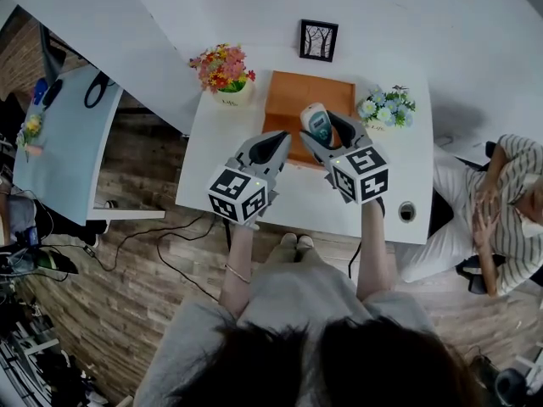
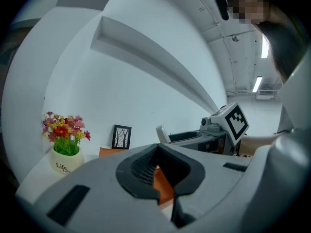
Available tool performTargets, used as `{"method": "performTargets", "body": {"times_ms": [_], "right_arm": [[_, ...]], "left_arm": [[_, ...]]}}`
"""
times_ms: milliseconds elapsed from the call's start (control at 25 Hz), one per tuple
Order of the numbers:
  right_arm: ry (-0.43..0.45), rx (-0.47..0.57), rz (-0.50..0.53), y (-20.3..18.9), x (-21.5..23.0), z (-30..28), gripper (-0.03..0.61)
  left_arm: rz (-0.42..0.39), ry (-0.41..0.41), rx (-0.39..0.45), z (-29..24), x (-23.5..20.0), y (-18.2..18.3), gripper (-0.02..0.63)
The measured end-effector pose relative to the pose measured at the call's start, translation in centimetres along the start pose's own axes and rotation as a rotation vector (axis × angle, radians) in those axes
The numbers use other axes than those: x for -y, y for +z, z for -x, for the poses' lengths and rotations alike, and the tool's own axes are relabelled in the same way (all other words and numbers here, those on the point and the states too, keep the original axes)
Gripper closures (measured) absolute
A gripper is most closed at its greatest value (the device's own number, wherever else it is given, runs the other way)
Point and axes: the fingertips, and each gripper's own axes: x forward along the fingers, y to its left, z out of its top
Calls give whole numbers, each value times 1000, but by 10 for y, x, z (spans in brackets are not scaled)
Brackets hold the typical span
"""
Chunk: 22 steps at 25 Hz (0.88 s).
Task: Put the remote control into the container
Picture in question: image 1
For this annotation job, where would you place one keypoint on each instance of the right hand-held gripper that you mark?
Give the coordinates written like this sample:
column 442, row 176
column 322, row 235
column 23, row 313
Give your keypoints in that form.
column 360, row 172

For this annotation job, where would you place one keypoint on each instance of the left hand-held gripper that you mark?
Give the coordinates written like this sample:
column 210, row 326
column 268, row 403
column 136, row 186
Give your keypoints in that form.
column 233, row 193

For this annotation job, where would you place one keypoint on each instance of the white handheld device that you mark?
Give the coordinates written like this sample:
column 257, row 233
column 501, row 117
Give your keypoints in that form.
column 316, row 119

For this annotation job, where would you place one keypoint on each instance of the orange wooden box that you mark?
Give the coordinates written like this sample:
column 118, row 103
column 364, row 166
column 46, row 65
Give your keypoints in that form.
column 297, row 96

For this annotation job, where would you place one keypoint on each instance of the person's right forearm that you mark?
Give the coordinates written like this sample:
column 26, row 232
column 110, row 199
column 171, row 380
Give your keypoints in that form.
column 375, row 252

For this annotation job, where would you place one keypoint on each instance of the person's left forearm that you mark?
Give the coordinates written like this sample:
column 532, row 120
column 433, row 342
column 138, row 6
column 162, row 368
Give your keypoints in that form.
column 237, row 261

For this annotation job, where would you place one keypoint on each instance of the blue white flowers white pot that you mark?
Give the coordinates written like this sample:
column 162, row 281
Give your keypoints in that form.
column 386, row 108

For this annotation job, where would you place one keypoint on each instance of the red yellow flowers white pot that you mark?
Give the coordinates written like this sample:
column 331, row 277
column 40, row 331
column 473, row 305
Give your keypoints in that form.
column 222, row 74

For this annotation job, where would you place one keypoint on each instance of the person's beige shoe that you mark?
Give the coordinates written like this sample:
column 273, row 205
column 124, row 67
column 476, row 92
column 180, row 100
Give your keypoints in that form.
column 305, row 241
column 288, row 241

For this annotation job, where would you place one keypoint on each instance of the person's grey dress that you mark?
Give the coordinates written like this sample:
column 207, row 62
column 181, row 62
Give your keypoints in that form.
column 297, row 299

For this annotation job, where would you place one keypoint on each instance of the black desk lamp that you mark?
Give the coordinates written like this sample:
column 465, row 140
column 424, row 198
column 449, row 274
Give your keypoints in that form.
column 95, row 91

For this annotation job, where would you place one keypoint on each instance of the light blue table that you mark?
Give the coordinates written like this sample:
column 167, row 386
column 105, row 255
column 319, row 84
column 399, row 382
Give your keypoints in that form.
column 63, row 151

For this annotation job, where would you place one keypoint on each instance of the small black oval object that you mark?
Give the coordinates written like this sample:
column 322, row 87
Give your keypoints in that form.
column 52, row 92

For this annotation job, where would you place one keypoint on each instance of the small blue object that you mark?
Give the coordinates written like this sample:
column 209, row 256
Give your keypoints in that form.
column 40, row 90

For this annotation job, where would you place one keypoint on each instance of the small pastel flower bunch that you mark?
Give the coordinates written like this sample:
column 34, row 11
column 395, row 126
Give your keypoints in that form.
column 31, row 132

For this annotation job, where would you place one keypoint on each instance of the black picture frame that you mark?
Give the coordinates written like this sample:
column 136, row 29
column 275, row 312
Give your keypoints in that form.
column 318, row 40

